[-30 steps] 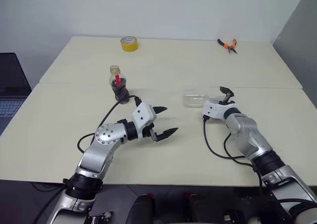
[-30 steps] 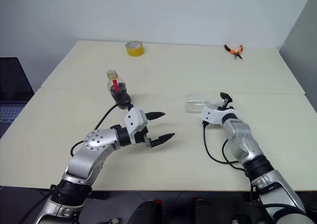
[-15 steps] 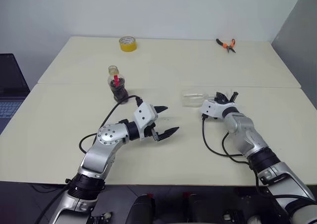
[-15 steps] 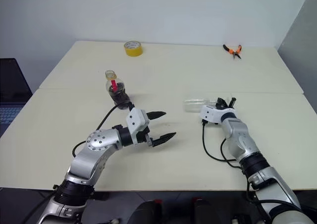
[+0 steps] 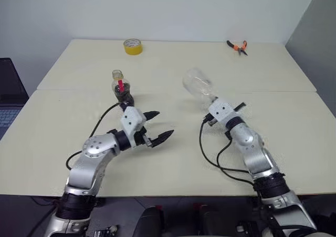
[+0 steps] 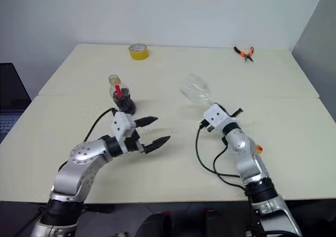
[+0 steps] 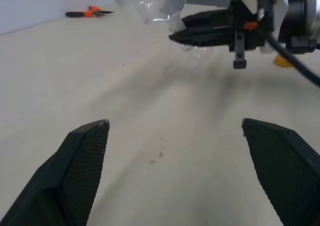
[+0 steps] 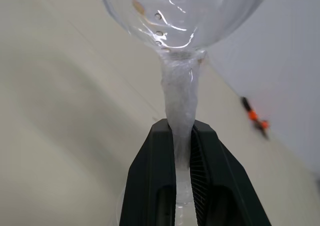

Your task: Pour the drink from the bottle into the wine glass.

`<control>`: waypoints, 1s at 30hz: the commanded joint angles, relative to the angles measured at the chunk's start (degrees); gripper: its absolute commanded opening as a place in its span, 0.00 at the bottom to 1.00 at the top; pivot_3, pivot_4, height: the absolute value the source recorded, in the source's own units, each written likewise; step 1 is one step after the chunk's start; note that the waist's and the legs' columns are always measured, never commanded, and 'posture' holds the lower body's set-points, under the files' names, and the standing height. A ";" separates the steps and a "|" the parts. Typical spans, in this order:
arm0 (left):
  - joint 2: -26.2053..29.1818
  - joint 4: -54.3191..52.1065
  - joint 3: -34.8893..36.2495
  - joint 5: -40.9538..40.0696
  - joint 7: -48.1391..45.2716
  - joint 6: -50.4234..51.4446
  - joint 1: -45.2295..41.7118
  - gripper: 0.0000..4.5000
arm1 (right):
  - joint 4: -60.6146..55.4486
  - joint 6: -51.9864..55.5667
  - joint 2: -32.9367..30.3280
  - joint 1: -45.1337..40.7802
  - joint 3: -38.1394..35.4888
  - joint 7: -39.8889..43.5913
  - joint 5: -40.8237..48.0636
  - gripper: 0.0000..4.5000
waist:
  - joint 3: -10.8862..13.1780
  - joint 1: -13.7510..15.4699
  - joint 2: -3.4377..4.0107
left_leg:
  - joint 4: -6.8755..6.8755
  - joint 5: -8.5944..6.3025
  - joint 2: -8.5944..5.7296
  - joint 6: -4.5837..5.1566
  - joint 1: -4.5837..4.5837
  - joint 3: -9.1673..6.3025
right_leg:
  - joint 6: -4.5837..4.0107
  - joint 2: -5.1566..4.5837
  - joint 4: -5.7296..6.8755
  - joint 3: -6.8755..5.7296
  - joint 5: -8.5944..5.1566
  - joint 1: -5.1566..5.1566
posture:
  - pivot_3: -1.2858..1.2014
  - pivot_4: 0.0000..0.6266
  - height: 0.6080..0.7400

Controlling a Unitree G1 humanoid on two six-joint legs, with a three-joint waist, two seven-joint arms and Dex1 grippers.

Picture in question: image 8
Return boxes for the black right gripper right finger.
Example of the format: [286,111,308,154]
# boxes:
[189,121,272,226]

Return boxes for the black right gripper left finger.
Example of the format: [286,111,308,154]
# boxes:
[119,118,178,226]

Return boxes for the clear plastic wine glass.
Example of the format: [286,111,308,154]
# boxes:
[95,0,273,226]

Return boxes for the black orange pliers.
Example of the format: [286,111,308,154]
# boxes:
[240,96,271,141]

